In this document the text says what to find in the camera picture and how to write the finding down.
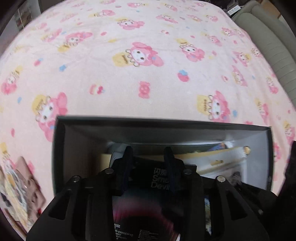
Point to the black cardboard storage box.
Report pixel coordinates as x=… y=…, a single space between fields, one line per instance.
x=85 y=145

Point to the pink cartoon print blanket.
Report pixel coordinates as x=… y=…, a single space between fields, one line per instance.
x=169 y=60

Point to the clear plastic sticker package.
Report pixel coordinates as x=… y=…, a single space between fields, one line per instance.
x=16 y=200

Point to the taupe fabric garment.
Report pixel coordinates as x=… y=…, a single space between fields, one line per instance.
x=32 y=192

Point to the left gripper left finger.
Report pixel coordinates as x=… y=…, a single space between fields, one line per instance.
x=126 y=157

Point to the grey green sofa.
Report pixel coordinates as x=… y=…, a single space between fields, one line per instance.
x=274 y=41

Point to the white blue patterned packet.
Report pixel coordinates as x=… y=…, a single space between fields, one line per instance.
x=227 y=162

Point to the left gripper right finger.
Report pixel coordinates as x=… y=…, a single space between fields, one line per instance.
x=170 y=157

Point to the black booklet with rainbow ring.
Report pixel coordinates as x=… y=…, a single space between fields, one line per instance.
x=156 y=201

